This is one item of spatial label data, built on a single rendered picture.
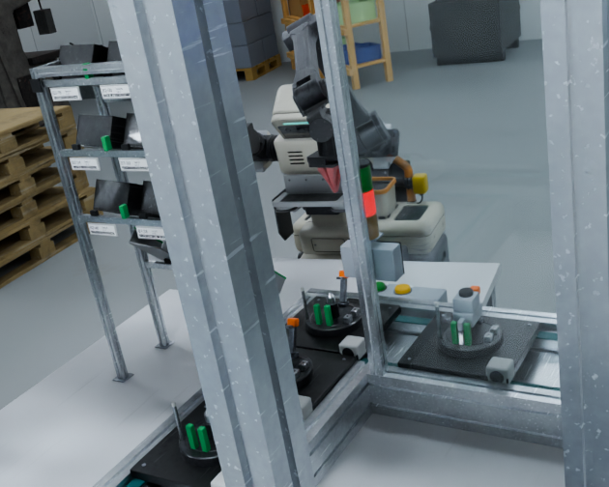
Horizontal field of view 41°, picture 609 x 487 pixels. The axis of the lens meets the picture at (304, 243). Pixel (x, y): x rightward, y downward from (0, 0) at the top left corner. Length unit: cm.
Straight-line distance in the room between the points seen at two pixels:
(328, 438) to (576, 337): 118
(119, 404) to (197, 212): 160
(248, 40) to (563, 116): 1028
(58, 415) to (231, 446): 155
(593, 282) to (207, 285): 23
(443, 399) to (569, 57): 132
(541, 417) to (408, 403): 28
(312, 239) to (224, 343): 224
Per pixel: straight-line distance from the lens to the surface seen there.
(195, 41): 47
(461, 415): 172
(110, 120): 190
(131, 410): 203
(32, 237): 571
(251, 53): 1073
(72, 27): 1279
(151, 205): 190
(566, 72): 45
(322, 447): 164
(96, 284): 205
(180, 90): 47
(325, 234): 273
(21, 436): 208
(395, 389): 176
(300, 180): 267
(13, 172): 562
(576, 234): 49
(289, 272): 255
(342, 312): 196
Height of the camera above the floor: 188
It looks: 22 degrees down
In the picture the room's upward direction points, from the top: 10 degrees counter-clockwise
